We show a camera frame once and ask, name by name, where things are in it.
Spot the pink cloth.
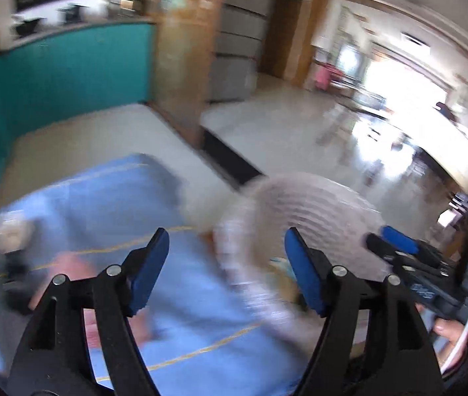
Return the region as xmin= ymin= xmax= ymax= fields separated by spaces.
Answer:
xmin=312 ymin=63 xmax=334 ymax=90

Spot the pink plastic bag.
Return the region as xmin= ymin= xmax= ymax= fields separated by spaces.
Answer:
xmin=30 ymin=251 xmax=155 ymax=350

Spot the brown wooden door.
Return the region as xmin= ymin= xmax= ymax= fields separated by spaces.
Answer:
xmin=258 ymin=0 xmax=330 ymax=88

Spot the long beige counter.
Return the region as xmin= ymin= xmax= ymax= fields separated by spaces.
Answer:
xmin=383 ymin=105 xmax=468 ymax=201

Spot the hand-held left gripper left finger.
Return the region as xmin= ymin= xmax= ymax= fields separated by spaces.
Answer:
xmin=7 ymin=227 xmax=171 ymax=396

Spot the person's right hand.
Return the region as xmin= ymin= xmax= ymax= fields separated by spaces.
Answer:
xmin=432 ymin=317 xmax=468 ymax=349

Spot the blue tablecloth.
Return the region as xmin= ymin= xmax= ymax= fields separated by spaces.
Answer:
xmin=0 ymin=154 xmax=314 ymax=396

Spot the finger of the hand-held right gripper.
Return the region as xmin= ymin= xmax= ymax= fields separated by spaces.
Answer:
xmin=381 ymin=225 xmax=455 ymax=271
xmin=366 ymin=233 xmax=418 ymax=275

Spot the white plastic basket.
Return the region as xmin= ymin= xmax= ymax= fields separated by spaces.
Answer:
xmin=213 ymin=172 xmax=388 ymax=352

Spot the wooden pillar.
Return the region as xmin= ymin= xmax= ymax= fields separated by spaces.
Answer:
xmin=144 ymin=0 xmax=229 ymax=146

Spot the white and red plastic bag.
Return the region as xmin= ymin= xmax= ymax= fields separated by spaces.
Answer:
xmin=0 ymin=214 xmax=34 ymax=253

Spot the teal cabinet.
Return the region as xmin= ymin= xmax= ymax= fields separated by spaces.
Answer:
xmin=0 ymin=20 xmax=157 ymax=212

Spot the grey drawer cabinet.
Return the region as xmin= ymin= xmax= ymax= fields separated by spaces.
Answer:
xmin=208 ymin=0 xmax=277 ymax=105

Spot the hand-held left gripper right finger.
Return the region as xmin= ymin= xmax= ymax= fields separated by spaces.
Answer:
xmin=284 ymin=227 xmax=446 ymax=396

